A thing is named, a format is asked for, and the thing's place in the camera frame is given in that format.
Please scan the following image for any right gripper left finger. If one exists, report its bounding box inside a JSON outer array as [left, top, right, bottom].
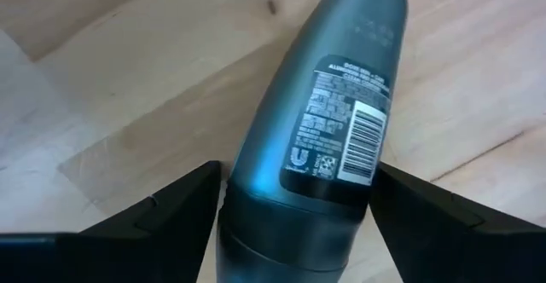
[[55, 159, 223, 283]]

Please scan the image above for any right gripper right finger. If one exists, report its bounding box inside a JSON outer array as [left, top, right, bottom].
[[368, 161, 546, 283]]

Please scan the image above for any grey deodorant stick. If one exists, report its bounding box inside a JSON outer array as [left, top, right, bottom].
[[215, 0, 410, 283]]

